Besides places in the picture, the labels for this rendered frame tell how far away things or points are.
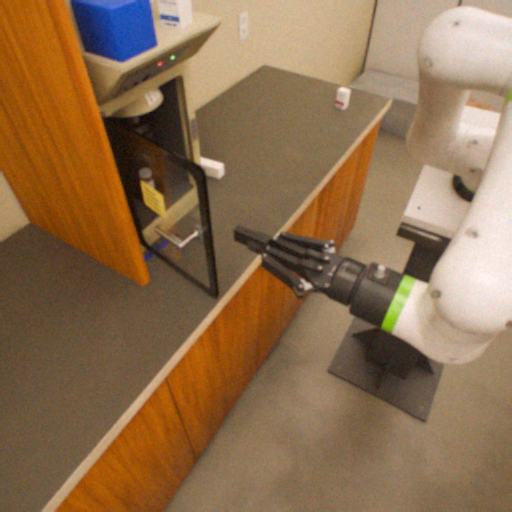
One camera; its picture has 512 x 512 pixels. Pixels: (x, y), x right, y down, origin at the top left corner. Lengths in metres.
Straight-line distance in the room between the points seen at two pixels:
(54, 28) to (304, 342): 1.73
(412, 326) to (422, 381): 1.52
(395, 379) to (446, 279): 1.61
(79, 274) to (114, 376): 0.35
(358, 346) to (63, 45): 1.79
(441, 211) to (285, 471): 1.19
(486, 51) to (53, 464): 1.08
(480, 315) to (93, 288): 0.96
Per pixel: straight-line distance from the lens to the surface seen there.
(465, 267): 0.50
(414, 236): 1.36
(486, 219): 0.56
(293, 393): 1.98
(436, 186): 1.37
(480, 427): 2.16
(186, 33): 0.97
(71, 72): 0.80
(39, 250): 1.36
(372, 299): 0.62
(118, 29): 0.83
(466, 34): 0.80
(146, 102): 1.10
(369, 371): 2.08
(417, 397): 2.09
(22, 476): 1.01
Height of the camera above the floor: 1.81
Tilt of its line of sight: 48 degrees down
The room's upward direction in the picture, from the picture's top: straight up
